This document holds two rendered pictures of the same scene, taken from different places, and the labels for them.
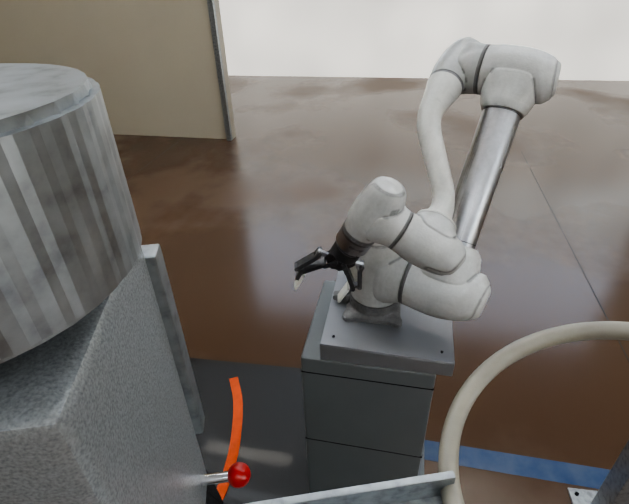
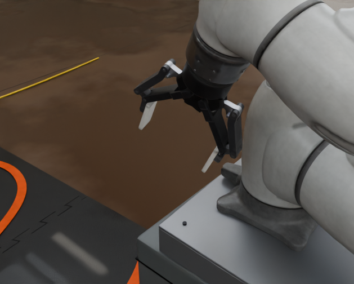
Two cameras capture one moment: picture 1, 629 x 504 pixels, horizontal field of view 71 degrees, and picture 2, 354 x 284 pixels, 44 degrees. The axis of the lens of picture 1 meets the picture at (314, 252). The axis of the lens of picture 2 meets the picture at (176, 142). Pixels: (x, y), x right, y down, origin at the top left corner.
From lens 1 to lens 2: 0.65 m
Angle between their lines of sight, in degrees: 24
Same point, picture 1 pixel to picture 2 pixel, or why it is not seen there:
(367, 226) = (216, 9)
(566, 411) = not seen: outside the picture
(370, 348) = (226, 263)
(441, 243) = not seen: outside the picture
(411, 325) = (321, 256)
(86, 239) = not seen: outside the picture
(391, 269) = (293, 137)
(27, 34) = not seen: outside the picture
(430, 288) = (349, 190)
